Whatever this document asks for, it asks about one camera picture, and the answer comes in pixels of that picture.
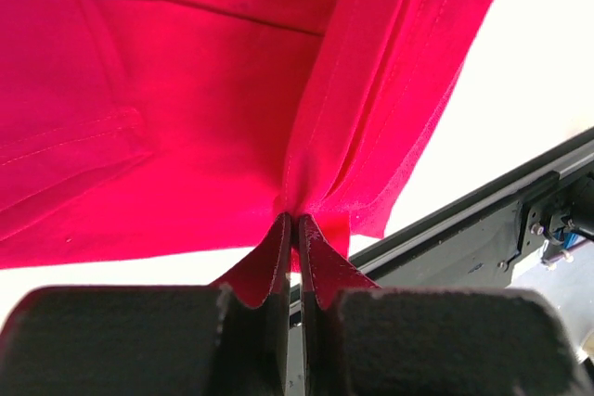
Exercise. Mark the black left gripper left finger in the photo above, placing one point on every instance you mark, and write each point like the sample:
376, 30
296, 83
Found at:
227, 338

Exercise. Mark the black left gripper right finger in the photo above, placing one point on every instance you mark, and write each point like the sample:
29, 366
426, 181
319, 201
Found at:
362, 339

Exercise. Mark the magenta t shirt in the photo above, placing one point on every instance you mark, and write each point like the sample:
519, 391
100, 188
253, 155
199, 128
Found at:
139, 128

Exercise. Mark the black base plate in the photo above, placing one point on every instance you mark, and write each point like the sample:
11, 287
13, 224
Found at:
540, 211

